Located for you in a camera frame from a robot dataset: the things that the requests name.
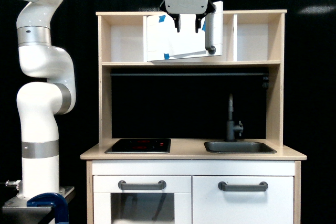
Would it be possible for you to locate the white oven door with window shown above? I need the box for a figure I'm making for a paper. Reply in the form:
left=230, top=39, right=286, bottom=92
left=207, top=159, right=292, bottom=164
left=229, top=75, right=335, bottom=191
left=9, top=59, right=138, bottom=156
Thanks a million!
left=93, top=175, right=192, bottom=223

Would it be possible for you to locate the blue metal clamp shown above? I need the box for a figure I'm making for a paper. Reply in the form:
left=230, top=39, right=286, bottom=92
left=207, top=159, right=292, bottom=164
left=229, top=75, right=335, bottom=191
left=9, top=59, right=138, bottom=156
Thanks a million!
left=26, top=193, right=69, bottom=224

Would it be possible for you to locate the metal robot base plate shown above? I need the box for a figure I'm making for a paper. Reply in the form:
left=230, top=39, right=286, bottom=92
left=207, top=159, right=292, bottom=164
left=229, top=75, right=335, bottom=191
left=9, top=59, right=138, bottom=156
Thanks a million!
left=2, top=186, right=76, bottom=212

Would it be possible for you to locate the grey toy sink basin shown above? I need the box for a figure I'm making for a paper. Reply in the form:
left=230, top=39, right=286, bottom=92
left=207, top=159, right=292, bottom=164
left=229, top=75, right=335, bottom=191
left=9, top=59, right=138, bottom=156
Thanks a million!
left=204, top=141, right=277, bottom=154

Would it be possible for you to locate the grey toy faucet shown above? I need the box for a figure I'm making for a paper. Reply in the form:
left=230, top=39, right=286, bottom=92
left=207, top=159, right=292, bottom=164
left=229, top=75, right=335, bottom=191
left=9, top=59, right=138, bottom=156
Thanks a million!
left=226, top=93, right=244, bottom=142

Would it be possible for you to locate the blue tape right piece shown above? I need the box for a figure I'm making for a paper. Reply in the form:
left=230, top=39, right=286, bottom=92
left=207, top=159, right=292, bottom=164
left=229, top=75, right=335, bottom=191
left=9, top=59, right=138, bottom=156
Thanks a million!
left=202, top=21, right=206, bottom=31

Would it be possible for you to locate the grey lower cabinet handle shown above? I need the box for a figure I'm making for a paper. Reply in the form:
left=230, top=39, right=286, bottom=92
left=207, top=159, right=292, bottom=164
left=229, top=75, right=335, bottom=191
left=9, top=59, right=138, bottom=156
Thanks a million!
left=218, top=182, right=268, bottom=192

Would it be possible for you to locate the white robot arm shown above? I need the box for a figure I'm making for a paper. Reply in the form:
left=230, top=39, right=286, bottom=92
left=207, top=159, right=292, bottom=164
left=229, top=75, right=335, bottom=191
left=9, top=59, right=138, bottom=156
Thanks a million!
left=16, top=0, right=216, bottom=199

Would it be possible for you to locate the grey oven door handle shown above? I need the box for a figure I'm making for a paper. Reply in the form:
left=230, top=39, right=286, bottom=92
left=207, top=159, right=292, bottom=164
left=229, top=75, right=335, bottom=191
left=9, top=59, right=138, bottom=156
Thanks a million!
left=118, top=180, right=166, bottom=190

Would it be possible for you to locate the wooden toy kitchen frame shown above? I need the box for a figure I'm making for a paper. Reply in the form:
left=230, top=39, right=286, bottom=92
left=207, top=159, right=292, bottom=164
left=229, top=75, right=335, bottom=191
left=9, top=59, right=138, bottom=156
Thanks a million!
left=80, top=9, right=307, bottom=223

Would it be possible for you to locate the blue tape top piece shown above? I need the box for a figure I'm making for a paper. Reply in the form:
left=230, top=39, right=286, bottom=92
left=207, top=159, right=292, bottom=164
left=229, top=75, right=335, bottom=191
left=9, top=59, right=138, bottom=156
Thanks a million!
left=159, top=15, right=166, bottom=23

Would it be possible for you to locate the metal cable connector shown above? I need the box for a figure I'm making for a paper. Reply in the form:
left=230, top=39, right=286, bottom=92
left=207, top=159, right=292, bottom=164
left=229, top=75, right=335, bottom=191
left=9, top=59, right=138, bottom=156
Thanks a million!
left=5, top=180, right=22, bottom=190

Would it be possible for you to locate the grey hanging rail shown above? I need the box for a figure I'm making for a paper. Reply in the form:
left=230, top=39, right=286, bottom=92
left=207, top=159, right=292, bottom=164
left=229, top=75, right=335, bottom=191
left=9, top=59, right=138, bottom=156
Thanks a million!
left=110, top=72, right=268, bottom=77

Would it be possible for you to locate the black toy stove top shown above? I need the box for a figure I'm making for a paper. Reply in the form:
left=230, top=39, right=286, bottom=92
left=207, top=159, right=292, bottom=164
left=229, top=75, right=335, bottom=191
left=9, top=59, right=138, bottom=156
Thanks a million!
left=105, top=138, right=171, bottom=154

